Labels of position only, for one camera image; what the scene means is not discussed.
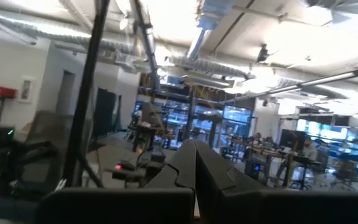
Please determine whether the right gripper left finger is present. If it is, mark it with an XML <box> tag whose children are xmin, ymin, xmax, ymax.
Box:
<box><xmin>37</xmin><ymin>139</ymin><xmax>196</xmax><ymax>224</ymax></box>

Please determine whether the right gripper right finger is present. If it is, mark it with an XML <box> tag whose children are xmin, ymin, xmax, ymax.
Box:
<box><xmin>194</xmin><ymin>139</ymin><xmax>358</xmax><ymax>224</ymax></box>

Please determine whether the black device red light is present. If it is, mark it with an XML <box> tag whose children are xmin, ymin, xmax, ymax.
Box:
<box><xmin>110</xmin><ymin>160</ymin><xmax>145</xmax><ymax>182</ymax></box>

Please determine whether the person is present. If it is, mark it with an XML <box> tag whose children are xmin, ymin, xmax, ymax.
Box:
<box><xmin>301</xmin><ymin>136</ymin><xmax>319</xmax><ymax>164</ymax></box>

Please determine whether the black monitor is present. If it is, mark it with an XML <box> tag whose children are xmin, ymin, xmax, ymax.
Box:
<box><xmin>279</xmin><ymin>128</ymin><xmax>306</xmax><ymax>151</ymax></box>

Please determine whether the black mesh office chair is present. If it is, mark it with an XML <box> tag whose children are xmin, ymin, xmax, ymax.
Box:
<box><xmin>19</xmin><ymin>110</ymin><xmax>88</xmax><ymax>187</ymax></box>

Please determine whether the long LED light bar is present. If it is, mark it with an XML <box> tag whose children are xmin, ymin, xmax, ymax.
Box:
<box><xmin>224</xmin><ymin>65</ymin><xmax>358</xmax><ymax>104</ymax></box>

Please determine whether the black aluminium rig frame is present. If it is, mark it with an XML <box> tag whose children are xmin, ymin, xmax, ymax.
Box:
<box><xmin>61</xmin><ymin>0</ymin><xmax>111</xmax><ymax>189</ymax></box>

